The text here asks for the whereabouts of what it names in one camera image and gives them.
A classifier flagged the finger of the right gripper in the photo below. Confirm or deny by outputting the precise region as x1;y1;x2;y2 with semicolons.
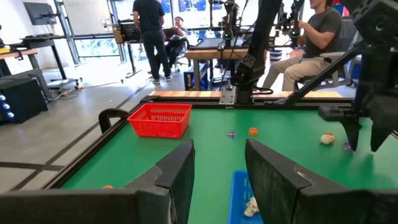
341;119;364;152
369;123;394;154

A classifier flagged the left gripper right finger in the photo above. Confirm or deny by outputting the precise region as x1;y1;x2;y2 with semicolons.
245;139;398;224

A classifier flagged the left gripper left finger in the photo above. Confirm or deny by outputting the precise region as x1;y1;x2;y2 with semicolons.
0;139;197;224

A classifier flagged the grey office chair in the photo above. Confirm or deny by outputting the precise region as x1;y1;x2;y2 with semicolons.
298;18;358;91

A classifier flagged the blue plastic basket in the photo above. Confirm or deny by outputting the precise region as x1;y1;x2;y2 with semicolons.
228;169;265;224

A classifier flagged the person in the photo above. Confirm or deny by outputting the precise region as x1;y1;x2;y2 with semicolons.
262;0;343;92
161;16;189;71
132;0;174;85

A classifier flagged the green table mat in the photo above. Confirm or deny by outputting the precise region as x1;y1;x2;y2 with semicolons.
60;107;398;224

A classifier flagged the red plastic basket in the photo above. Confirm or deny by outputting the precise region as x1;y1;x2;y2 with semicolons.
127;103;193;139

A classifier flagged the black computer tower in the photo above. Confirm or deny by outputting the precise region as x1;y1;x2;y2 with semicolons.
0;76;49;124

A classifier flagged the wooden workbench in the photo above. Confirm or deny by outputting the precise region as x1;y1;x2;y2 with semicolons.
185;46;249;91

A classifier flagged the black desk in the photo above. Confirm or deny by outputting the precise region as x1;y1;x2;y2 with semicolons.
20;33;78;90

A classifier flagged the black mesh box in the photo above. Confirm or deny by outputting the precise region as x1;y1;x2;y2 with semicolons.
119;21;141;44

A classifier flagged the black monitor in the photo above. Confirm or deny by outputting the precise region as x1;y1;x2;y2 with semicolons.
23;1;58;26

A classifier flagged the black metal table frame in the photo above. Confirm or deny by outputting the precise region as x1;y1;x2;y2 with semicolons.
42;40;398;190

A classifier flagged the black arched handle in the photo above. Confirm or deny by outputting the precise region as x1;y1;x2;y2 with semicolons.
98;108;131;134

